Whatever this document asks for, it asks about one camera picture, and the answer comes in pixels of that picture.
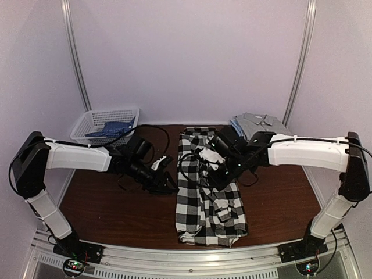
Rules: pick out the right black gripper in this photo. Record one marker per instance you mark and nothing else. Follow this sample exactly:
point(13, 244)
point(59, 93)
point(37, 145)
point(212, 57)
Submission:
point(220, 183)

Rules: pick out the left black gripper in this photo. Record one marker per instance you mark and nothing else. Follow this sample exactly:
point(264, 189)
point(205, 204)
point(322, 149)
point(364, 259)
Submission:
point(158, 183)

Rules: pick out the black white plaid shirt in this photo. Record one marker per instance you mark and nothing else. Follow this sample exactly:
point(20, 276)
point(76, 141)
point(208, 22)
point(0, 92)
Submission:
point(204, 215)

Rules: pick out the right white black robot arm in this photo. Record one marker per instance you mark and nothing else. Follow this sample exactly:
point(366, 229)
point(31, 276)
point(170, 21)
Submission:
point(230, 155)

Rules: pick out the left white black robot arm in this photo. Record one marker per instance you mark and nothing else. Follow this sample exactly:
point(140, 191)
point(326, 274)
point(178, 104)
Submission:
point(38, 154)

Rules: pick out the folded light blue shirt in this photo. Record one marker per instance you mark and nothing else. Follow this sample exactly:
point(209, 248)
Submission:
point(236, 126)

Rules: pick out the folded grey collared shirt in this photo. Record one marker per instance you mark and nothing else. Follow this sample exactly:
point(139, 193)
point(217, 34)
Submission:
point(251, 123)

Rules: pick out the blue patterned shirt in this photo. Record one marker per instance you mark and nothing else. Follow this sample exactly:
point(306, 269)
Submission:
point(113, 129)

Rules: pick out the white plastic mesh basket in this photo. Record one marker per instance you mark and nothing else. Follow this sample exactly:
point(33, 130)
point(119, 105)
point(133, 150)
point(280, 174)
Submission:
point(95, 127)

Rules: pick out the left small circuit board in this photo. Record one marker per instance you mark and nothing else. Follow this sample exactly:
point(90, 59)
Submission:
point(73, 267)

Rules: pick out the small circuit board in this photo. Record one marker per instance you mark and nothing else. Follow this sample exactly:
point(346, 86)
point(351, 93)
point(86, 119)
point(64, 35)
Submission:
point(73, 267)
point(307, 268)

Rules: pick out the right small circuit board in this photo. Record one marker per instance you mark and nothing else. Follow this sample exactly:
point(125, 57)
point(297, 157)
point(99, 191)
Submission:
point(307, 268)

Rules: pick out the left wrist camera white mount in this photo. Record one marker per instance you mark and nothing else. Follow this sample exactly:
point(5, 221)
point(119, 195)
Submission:
point(162, 162)

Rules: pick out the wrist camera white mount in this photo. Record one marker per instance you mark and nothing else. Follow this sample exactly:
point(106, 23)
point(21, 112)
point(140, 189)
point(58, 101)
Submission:
point(212, 158)
point(162, 162)

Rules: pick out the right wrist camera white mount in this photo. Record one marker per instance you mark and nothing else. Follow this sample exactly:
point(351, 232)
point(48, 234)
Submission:
point(212, 158)

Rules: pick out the aluminium front rail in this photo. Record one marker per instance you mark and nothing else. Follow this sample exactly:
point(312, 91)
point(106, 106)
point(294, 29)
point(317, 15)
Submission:
point(262, 261)

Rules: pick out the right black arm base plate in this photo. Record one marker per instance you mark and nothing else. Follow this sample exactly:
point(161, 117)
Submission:
point(302, 249)

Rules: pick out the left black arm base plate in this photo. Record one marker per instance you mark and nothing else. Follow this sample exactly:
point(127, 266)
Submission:
point(73, 248)

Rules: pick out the right aluminium frame post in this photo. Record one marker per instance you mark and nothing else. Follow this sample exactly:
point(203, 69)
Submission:
point(300, 68)

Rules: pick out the aluminium frame post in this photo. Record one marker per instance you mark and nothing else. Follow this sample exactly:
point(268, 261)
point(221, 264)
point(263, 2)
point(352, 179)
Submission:
point(300, 68)
point(71, 40)

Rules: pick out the left aluminium frame post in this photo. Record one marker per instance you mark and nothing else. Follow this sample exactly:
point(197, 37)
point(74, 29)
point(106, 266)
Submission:
point(71, 40)

